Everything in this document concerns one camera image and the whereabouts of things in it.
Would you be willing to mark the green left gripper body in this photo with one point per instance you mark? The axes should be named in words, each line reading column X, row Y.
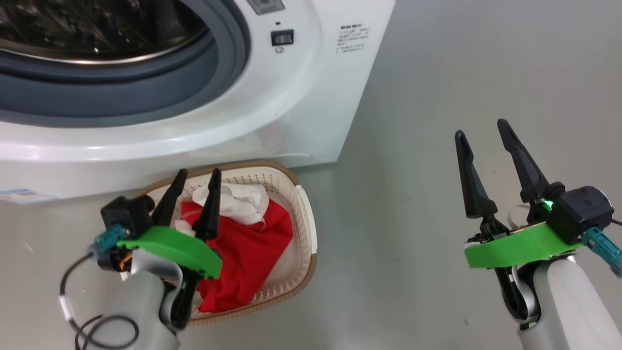
column 180, row 248

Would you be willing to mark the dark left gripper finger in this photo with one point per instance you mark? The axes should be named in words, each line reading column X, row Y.
column 170, row 199
column 210, row 209

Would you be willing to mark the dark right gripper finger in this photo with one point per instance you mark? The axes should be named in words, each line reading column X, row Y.
column 525, row 165
column 474, row 184

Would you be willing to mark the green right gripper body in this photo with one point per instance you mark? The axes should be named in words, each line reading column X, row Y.
column 520, row 245

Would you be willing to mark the red and white garment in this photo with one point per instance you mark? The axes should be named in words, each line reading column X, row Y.
column 248, row 253

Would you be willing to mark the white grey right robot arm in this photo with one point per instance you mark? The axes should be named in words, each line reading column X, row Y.
column 568, row 306

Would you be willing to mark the cream basket with brown rim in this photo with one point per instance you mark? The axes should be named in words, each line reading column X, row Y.
column 301, row 228

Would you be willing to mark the white front-load washing machine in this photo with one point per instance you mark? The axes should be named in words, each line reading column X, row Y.
column 272, row 112

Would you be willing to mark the stainless steel washing machine drum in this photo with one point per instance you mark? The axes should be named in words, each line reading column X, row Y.
column 97, row 29

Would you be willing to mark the blue energy label sticker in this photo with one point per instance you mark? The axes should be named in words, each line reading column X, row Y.
column 24, row 196

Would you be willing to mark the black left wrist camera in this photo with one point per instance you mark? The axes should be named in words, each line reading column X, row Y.
column 129, row 214

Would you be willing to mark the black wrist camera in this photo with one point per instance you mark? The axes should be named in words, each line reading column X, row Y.
column 129, row 214
column 578, row 211

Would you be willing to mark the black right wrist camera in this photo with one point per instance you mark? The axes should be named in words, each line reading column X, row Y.
column 578, row 211

